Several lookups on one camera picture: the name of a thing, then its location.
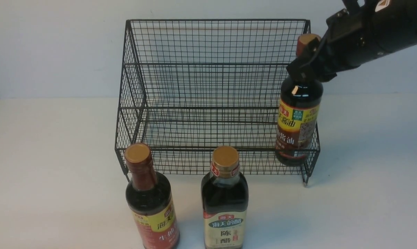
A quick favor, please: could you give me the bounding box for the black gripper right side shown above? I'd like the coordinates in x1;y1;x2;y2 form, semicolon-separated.
287;9;371;83

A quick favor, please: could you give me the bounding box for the soy sauce bottle brown label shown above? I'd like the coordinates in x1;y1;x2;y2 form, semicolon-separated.
275;33;324;166

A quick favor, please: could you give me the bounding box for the soy sauce bottle red label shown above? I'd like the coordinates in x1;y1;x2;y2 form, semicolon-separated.
124;143;180;249

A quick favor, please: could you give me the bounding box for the vinegar bottle cream label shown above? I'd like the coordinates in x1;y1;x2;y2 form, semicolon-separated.
201;146;248;249

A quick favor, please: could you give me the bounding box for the black wire mesh rack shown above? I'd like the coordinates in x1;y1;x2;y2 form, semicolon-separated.
115;19;320;186

